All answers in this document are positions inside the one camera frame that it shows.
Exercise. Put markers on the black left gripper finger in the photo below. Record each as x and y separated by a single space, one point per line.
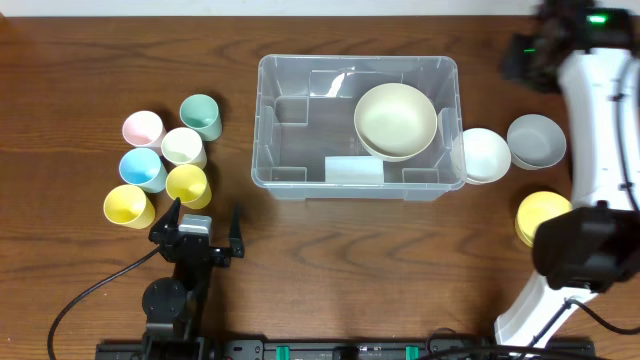
235 235
166 227

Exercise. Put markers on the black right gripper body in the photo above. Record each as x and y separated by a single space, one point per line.
523 57

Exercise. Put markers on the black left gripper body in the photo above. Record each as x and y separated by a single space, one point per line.
198 250

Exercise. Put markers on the small grey bowl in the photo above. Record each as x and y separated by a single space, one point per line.
536 142

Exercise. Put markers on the small white bowl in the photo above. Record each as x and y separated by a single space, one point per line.
487 157

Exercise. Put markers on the large cream bowl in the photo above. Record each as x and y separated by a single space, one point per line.
395 122

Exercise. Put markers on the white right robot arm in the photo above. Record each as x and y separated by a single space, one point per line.
582 253

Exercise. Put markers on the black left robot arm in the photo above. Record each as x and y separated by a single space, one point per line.
174 305

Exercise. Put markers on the yellow cup near bin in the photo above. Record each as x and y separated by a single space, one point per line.
189 184

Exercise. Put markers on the yellow cup far left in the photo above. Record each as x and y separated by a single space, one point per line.
129 206

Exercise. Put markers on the light blue cup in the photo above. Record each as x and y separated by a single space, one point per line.
144 168

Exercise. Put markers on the cream white cup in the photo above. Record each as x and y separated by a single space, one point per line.
183 146

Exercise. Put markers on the pink cup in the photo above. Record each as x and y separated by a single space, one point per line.
144 129

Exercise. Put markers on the mint green cup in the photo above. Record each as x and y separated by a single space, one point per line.
201 113

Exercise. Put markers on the clear plastic storage bin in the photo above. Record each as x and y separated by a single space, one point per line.
305 143

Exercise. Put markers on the yellow bowl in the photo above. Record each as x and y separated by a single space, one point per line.
535 209

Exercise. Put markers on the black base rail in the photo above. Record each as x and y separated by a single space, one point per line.
455 347

